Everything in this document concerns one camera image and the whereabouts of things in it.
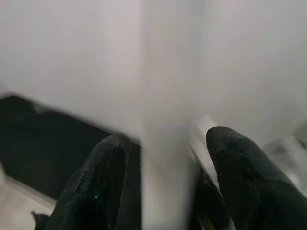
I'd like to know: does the black cloth mat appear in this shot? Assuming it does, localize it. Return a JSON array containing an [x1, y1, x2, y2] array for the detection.
[[0, 95, 142, 203]]

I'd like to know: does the white plastic table leg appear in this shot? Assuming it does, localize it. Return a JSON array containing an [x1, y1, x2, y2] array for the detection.
[[139, 0, 202, 230]]

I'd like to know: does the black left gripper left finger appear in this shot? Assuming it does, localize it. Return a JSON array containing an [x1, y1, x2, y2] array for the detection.
[[31, 133, 130, 230]]

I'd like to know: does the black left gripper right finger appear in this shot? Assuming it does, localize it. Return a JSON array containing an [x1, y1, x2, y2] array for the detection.
[[206, 126, 307, 230]]

